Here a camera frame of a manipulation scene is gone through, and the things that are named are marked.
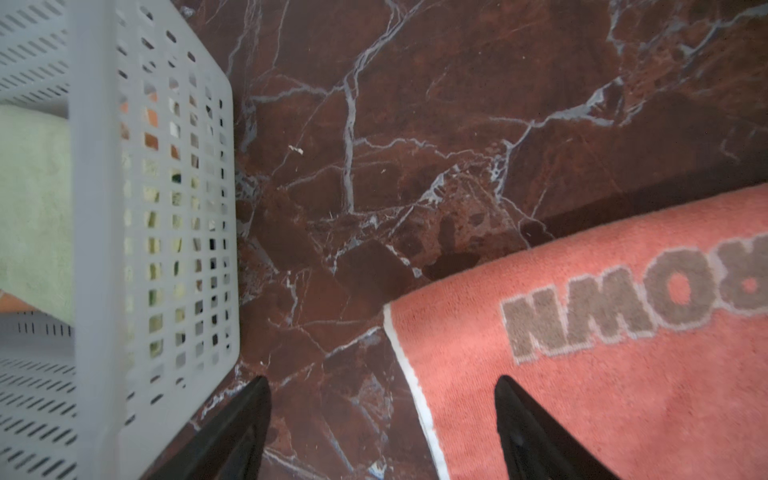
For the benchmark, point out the white plastic basket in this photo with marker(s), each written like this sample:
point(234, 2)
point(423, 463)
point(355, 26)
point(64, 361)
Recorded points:
point(150, 114)

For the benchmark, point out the orange bunny pattern towel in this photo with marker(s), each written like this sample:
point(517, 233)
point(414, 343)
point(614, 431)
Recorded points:
point(12, 304)

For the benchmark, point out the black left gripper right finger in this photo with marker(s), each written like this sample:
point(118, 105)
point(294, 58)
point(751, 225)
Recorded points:
point(534, 444)

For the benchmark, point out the brown pink striped towel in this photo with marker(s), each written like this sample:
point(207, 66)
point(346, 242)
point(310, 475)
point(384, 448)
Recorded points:
point(645, 339)

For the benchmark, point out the blue yellow towel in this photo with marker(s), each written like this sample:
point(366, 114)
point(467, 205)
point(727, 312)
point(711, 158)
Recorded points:
point(37, 211)

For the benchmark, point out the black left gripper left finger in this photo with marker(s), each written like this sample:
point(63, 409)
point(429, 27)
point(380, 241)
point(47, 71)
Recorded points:
point(231, 446)

